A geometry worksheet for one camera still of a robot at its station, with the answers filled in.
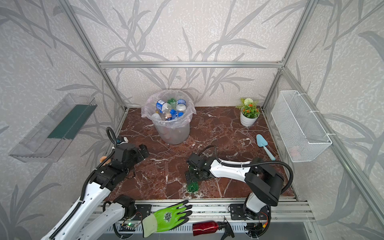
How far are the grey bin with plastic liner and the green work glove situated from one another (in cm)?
41

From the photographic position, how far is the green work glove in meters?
0.69

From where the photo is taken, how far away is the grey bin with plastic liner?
803 millimetres
